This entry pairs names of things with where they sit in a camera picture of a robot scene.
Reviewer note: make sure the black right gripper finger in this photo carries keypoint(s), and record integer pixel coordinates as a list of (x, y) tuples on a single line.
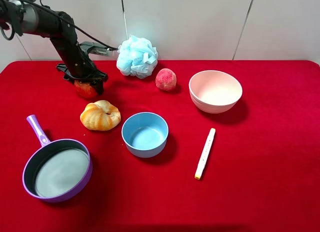
[(68, 78)]

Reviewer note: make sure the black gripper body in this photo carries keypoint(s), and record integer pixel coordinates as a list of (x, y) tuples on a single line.
[(77, 64)]

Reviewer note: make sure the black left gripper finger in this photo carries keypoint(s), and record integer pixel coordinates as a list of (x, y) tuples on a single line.
[(98, 86)]

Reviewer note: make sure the red yellow apple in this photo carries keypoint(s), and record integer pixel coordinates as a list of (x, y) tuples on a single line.
[(85, 90)]

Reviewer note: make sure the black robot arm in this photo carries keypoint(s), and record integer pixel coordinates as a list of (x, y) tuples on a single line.
[(27, 17)]

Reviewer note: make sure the orange croissant bread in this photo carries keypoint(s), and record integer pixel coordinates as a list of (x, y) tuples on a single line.
[(100, 116)]

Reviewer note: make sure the light blue bath loofah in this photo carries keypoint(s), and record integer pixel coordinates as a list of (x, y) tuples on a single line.
[(137, 57)]

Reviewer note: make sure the blue bowl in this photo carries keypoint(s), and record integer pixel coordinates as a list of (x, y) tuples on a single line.
[(145, 134)]

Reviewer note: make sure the red peach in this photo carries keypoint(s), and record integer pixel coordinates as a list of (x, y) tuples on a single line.
[(166, 80)]

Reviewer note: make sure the purple frying pan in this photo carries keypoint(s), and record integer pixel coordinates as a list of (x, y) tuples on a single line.
[(57, 171)]

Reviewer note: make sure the red velvet tablecloth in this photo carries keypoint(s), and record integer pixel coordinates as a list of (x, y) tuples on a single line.
[(262, 173)]

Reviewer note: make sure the pink bowl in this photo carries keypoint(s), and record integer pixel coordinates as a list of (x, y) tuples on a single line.
[(214, 91)]

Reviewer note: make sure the white yellow marker pen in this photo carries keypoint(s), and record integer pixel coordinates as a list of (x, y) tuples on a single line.
[(205, 154)]

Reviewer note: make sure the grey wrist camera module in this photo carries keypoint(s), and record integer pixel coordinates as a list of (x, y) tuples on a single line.
[(96, 49)]

